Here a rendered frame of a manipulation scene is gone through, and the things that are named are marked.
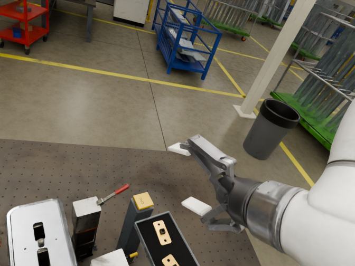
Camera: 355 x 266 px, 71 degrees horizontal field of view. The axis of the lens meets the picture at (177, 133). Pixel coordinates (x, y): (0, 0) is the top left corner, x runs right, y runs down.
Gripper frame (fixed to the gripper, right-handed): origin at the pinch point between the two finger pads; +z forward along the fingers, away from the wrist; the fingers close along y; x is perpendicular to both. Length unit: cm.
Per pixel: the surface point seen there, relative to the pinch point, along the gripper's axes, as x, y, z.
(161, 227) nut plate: -2.9, -28.6, 26.2
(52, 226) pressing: 26, -23, 54
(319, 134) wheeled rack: -357, -135, 147
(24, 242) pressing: 36, -23, 52
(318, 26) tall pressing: -962, 32, 428
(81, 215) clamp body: 17, -22, 48
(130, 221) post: 2, -31, 42
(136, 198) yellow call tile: -1.4, -20.5, 38.1
